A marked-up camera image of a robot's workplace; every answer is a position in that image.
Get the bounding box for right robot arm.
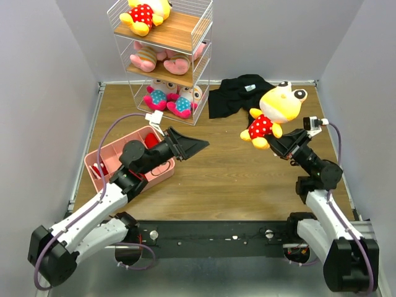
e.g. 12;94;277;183
266;129;379;293

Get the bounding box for yellow plush red dotted dress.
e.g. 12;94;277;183
119;0;173;37

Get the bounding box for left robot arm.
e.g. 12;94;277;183
27;127;209;290

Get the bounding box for black crumpled cloth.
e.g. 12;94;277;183
208;74;275;126

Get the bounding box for white panda plush yellow glasses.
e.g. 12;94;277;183
166;85;203;119

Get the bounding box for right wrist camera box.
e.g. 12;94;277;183
303;116;329;139

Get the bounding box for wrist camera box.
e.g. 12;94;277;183
303;116;329;139
145;110;165;137

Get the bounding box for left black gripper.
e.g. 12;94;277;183
139;126;209;176

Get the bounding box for white wire shelf rack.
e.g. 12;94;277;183
107;1;213;125

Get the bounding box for red white striped item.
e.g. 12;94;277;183
88;161;108;179

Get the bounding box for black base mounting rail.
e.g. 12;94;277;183
108;220;319;259

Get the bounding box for pink frog plush striped shirt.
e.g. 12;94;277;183
129;41;167;72

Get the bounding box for white panda plush blue dress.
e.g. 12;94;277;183
143;79;180;111

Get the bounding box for pink divided storage tray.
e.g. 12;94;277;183
84;126;175;192

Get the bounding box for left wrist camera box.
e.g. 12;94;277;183
145;110;165;137

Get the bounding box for orange plush red dotted dress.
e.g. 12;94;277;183
239;81;308;150

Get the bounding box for red item in tray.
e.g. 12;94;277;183
144;132;161;149

